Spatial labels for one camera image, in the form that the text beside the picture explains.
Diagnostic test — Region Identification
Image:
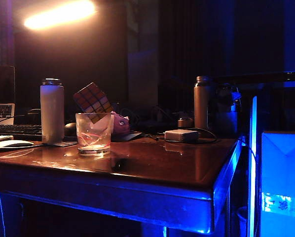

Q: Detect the black computer mouse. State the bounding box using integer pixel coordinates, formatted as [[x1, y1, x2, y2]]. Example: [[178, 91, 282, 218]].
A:
[[64, 122, 77, 137]]

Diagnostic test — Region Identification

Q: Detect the Rubik's cube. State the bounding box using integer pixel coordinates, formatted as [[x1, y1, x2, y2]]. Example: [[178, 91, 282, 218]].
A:
[[73, 82, 114, 124]]

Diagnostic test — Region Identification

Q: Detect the clear glass cup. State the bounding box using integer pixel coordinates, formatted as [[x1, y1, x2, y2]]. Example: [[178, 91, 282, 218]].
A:
[[75, 112, 112, 158]]

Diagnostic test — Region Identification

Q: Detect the bright tube lamp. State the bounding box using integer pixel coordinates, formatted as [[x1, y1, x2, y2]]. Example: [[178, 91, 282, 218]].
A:
[[23, 0, 97, 31]]

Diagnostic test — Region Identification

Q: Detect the white insulated bottle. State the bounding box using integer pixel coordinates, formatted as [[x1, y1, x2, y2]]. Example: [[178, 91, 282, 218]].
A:
[[40, 78, 65, 145]]

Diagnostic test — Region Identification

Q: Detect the white power adapter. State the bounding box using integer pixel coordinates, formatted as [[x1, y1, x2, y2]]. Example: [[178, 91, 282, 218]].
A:
[[164, 129, 199, 143]]

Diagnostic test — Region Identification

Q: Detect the flat white mouse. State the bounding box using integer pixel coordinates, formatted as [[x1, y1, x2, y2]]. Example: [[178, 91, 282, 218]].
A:
[[0, 140, 35, 151]]

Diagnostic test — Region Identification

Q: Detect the dark flat booklet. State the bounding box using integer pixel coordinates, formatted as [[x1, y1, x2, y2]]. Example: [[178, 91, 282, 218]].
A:
[[111, 131, 143, 143]]

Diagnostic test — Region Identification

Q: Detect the pink crumpled wrapper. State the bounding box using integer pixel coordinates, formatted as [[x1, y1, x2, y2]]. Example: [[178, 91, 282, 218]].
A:
[[111, 111, 131, 135]]

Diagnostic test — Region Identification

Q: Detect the dark flask with carabiner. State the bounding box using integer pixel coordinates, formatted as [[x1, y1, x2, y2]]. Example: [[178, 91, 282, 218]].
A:
[[214, 83, 242, 135]]

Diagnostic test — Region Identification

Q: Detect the black keyboard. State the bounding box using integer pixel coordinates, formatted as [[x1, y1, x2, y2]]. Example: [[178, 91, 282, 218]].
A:
[[0, 124, 43, 137]]

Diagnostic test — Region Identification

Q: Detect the thin black laptop cable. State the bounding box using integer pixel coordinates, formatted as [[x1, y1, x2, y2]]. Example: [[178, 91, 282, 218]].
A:
[[0, 115, 18, 128]]

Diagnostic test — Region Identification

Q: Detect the flat square coaster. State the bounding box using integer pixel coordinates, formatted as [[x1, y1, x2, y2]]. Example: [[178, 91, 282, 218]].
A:
[[42, 140, 78, 148]]

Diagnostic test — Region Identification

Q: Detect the brown metal bottle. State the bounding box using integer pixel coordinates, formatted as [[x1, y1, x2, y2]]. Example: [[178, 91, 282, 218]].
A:
[[193, 76, 214, 130]]

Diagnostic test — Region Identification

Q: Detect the silver laptop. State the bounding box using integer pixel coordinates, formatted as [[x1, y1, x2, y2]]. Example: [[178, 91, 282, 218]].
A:
[[0, 65, 16, 126]]

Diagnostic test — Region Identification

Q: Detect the thin white panel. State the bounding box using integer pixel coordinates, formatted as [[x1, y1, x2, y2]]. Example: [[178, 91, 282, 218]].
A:
[[247, 95, 258, 237]]

